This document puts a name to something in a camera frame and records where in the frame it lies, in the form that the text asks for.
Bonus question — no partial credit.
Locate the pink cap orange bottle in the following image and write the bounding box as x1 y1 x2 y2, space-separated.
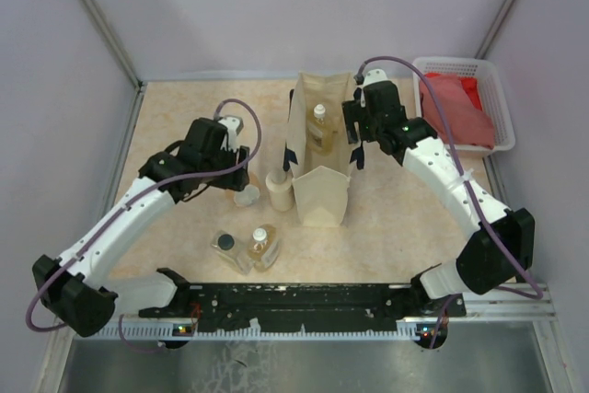
248 162 260 188

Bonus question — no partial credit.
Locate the beige canvas bag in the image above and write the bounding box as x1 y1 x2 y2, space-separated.
283 73 364 227

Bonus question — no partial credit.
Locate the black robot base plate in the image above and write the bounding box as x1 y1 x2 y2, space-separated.
139 280 467 348

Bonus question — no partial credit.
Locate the amber bottle white cap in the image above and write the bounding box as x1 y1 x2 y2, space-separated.
247 224 281 272

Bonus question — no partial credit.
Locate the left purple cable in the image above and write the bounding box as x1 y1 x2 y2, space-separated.
24 98 264 353

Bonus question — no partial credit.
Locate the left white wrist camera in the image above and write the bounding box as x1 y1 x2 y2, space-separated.
218 115 244 152

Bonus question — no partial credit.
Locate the clear jar teal lid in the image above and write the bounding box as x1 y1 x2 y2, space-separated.
233 184 260 207

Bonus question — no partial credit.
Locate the yellow liquid bottle white cap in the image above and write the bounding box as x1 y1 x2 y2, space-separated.
306 103 336 156

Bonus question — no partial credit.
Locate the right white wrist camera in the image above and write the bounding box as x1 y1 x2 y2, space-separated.
354 68 389 87

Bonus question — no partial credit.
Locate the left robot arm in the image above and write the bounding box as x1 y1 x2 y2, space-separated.
32 116 249 337

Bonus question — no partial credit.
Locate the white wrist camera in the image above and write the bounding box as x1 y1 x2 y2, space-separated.
218 115 244 152
354 68 389 87

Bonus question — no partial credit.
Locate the white plastic basket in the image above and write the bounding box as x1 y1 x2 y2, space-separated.
412 56 515 157

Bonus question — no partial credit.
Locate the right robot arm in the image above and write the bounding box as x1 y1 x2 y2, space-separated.
342 70 535 316

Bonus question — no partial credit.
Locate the cream cylindrical bottle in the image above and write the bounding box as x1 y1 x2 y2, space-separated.
265 168 295 212

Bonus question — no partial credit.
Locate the pink red cloth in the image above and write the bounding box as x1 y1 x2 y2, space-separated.
426 73 495 149

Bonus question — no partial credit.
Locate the clear bottle black cap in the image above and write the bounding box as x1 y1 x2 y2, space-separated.
211 231 254 275

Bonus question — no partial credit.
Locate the aluminium rail frame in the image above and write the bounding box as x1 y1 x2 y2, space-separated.
77 283 555 350

